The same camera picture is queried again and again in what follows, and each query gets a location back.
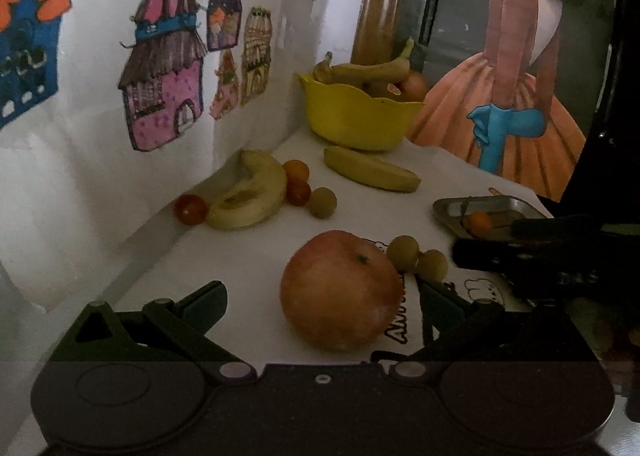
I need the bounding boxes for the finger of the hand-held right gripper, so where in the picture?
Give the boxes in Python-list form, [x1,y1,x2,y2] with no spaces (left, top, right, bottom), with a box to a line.
[451,237,603,299]
[509,215,606,239]

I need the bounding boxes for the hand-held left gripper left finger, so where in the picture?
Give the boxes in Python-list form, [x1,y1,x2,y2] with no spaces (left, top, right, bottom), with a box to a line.
[50,280,257,385]

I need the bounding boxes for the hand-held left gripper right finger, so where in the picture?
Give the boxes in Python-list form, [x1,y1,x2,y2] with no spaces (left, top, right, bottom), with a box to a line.
[387,280,599,385]

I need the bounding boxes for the orange cherry tomato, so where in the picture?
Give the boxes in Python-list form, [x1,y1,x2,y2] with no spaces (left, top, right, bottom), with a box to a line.
[467,211,494,237]
[282,159,311,184]

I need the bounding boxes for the metal tray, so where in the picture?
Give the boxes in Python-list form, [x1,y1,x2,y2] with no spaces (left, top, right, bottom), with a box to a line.
[432,195,552,239]

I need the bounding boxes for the green grape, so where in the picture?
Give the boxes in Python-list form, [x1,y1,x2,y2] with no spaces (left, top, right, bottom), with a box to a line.
[387,235,420,269]
[416,249,449,279]
[308,187,338,219]

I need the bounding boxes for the red cherry tomato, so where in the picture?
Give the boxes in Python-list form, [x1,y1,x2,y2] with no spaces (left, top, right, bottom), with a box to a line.
[285,181,312,207]
[173,193,209,226]

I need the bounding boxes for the large red apple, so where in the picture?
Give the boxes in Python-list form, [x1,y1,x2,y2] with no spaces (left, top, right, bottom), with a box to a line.
[279,230,404,353]

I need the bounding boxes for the peeled banana piece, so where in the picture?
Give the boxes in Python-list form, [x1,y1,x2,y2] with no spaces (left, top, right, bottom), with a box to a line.
[206,149,289,231]

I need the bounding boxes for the small red apple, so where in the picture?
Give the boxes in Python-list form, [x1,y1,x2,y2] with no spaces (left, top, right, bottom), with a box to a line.
[398,72,429,102]

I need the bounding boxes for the yellow plastic bowl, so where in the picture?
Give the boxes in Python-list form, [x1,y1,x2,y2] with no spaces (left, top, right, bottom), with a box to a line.
[298,72,427,153]

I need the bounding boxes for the brown fruit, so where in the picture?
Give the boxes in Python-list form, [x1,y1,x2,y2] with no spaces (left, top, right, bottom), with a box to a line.
[366,80,402,99]

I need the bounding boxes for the long yellow banana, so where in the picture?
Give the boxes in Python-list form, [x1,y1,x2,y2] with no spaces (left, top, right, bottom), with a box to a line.
[329,37,416,86]

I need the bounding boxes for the house drawings paper sheet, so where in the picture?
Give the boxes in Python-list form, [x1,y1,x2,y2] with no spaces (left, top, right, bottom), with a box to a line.
[0,0,332,314]

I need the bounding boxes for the short yellow banana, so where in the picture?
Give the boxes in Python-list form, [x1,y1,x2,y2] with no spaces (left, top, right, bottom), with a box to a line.
[313,51,335,84]

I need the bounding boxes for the wall poster of orange dress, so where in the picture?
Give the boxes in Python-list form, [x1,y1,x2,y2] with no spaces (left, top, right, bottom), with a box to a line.
[406,0,617,203]

